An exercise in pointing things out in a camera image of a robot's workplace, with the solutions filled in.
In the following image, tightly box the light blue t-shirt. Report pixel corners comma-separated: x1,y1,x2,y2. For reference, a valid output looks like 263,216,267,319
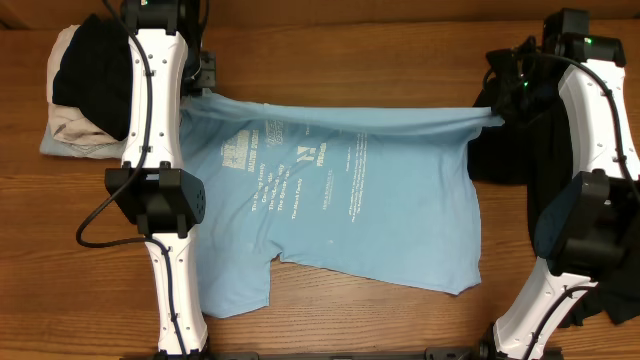
180,93,501,318

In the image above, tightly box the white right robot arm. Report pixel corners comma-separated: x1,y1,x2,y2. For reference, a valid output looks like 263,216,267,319
461,8,639,359

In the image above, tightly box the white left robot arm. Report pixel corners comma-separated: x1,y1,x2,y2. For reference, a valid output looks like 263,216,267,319
105,0,215,359

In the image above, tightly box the black folded garment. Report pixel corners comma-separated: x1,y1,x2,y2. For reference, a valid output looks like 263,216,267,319
52,14,132,141

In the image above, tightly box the beige folded garment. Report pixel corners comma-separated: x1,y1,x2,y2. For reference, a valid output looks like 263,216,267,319
46,25,117,146

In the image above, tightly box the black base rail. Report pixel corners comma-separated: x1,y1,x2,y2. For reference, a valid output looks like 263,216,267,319
207,347,477,360

